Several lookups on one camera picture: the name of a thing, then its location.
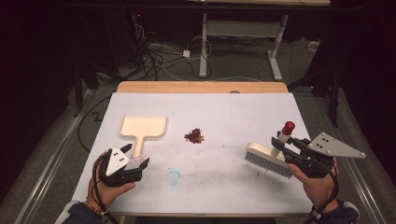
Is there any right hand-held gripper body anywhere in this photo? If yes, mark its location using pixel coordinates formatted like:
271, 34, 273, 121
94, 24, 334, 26
284, 132, 367, 179

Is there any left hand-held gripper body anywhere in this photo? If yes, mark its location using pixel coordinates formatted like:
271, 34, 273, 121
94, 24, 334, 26
98, 147, 144, 188

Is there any white brush with red-tipped handle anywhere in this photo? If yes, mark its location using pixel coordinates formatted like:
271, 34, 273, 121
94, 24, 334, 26
244, 120, 296, 179

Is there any cream plastic dustpan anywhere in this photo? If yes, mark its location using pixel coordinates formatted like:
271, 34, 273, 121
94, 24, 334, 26
119, 115, 168, 159

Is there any person's right hand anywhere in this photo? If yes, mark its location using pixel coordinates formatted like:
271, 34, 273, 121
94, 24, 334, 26
287, 157, 339, 213

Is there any person's left hand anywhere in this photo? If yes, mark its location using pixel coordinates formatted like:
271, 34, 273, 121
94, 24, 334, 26
86, 150, 136, 213

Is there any pile of red crumbs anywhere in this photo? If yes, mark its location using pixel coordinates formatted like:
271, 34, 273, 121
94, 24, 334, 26
183, 127, 205, 145

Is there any white table mat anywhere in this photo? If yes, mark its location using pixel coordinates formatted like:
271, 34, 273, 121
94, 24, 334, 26
71, 91, 314, 216

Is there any wooden table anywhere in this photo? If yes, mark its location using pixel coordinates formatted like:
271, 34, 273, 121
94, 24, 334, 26
116, 80, 290, 94

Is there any white floor socket box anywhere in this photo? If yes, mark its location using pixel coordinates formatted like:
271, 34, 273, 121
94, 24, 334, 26
307, 39, 321, 53

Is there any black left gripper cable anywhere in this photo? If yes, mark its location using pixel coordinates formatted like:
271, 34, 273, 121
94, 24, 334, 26
92, 152, 120, 224

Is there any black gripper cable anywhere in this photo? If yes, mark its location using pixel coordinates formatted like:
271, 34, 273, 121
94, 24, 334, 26
92, 152, 120, 224
309, 160, 341, 224

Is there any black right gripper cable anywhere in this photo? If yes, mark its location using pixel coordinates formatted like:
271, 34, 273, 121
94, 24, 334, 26
309, 160, 341, 224

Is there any black floor cable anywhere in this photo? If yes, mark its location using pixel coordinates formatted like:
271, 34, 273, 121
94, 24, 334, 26
77, 93, 112, 154

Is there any metal floor rail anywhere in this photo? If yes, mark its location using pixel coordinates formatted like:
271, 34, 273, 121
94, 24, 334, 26
311, 92, 396, 224
12, 88, 98, 224

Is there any tangle of floor cables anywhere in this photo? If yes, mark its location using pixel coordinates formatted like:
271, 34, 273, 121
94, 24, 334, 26
132, 22, 214, 82

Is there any white metal desk frame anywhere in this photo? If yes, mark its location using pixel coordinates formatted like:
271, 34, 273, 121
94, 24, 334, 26
198, 12, 290, 82

